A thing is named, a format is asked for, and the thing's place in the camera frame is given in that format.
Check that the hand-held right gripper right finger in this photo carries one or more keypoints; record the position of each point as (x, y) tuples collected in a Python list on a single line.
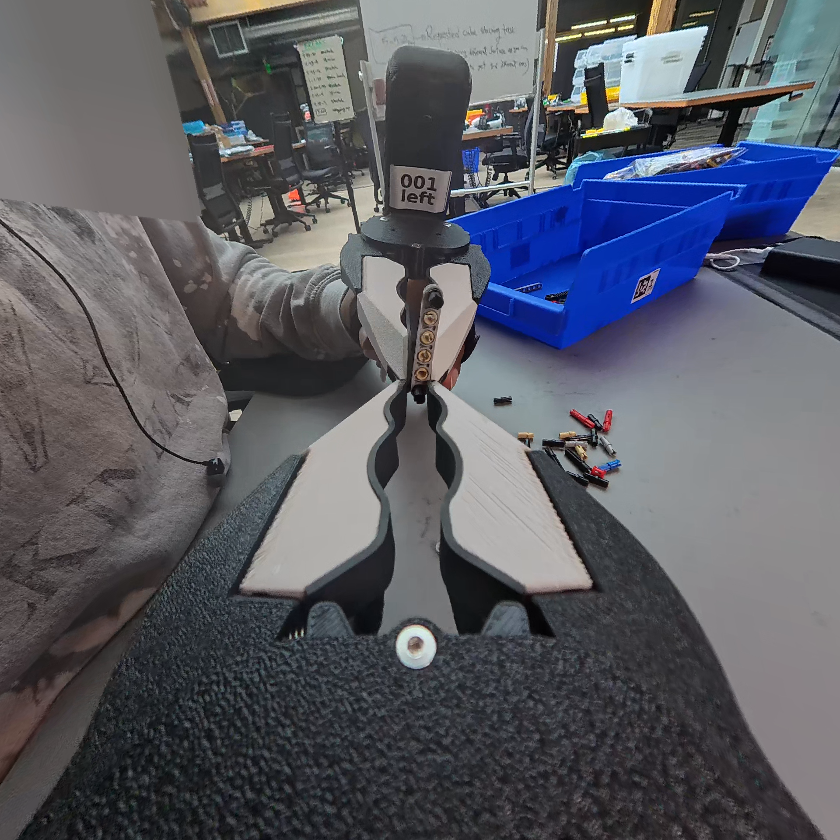
[(512, 525)]

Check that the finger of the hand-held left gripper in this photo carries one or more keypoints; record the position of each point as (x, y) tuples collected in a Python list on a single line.
[(380, 315), (456, 308)]

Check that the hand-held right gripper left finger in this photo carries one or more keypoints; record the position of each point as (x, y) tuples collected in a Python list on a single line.
[(315, 525)]

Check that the grey beam with tan pins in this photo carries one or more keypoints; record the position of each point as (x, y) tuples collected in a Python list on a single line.
[(428, 328)]

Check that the pile of small connector pins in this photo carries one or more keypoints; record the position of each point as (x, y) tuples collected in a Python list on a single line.
[(581, 418)]

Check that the person's left forearm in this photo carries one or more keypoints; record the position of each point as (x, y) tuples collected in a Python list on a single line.
[(282, 315)]

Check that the grey desk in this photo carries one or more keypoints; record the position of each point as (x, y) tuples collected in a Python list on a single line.
[(689, 407)]

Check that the wooden-top office desk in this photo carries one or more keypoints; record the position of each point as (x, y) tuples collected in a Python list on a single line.
[(722, 94)]

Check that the black desk mat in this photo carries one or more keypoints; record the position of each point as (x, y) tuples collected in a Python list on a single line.
[(787, 302)]

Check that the person's left hand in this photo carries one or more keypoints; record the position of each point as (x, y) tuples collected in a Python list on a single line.
[(451, 376)]

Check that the black office chair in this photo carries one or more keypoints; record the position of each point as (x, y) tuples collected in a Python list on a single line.
[(285, 177), (321, 164), (508, 157), (597, 98), (210, 190)]

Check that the small handwritten whiteboard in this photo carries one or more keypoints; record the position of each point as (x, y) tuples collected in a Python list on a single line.
[(325, 79)]

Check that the teal plastic bag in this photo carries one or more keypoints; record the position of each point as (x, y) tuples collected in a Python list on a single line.
[(581, 167)]

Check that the stack of clear storage boxes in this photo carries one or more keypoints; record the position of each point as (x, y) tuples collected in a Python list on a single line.
[(597, 65)]

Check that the blue bin with square tag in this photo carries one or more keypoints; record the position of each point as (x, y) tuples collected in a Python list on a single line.
[(630, 236)]

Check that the white plastic bag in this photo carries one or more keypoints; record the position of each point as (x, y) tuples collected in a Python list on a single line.
[(620, 118)]

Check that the white storage box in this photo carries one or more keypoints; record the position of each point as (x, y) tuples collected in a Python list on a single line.
[(663, 65)]

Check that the clear bag of parts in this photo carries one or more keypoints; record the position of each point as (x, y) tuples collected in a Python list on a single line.
[(676, 164)]

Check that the person's grey patterned hoodie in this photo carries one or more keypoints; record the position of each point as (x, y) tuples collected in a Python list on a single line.
[(79, 426)]

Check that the black power adapter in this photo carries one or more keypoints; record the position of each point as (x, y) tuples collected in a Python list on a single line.
[(804, 259)]

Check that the blue plastic bin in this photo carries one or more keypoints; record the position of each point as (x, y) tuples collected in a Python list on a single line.
[(787, 190)]

